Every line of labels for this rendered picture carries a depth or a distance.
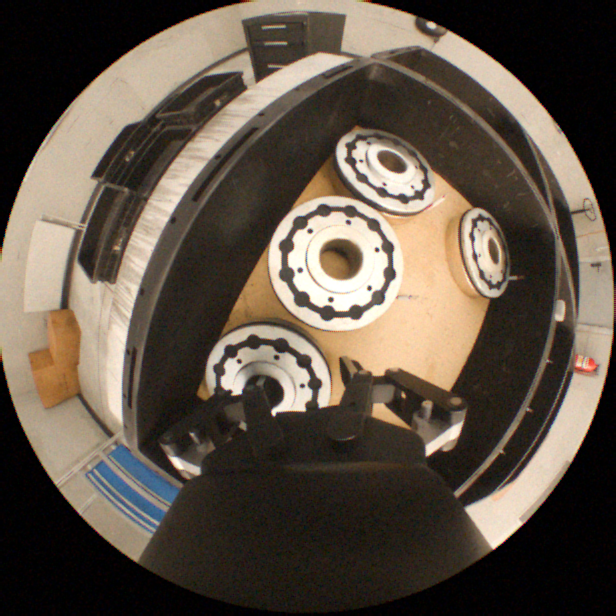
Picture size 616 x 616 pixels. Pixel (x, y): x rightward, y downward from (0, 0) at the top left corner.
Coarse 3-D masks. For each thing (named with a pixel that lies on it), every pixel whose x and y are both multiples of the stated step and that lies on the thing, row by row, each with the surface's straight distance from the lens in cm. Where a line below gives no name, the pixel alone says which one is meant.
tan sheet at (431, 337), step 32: (320, 192) 19; (416, 224) 21; (320, 256) 16; (416, 256) 20; (256, 288) 16; (416, 288) 19; (448, 288) 22; (288, 320) 16; (384, 320) 18; (416, 320) 19; (448, 320) 22; (480, 320) 27; (352, 352) 17; (384, 352) 18; (416, 352) 20; (448, 352) 24; (448, 384) 26; (384, 416) 22
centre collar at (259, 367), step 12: (264, 360) 14; (240, 372) 14; (252, 372) 14; (264, 372) 14; (276, 372) 14; (288, 372) 14; (240, 384) 15; (288, 384) 14; (288, 396) 14; (276, 408) 15; (288, 408) 15
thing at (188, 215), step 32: (352, 64) 20; (384, 64) 23; (288, 96) 12; (448, 96) 24; (256, 128) 10; (480, 128) 24; (224, 160) 9; (512, 160) 25; (192, 192) 9; (192, 224) 8; (160, 256) 8; (160, 288) 8; (128, 352) 11; (544, 352) 24; (128, 384) 12; (128, 416) 14; (512, 416) 23
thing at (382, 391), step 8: (352, 360) 15; (360, 368) 14; (376, 376) 12; (376, 384) 12; (384, 384) 12; (376, 392) 12; (384, 392) 12; (392, 392) 12; (400, 392) 12; (376, 400) 12; (384, 400) 12; (392, 400) 12
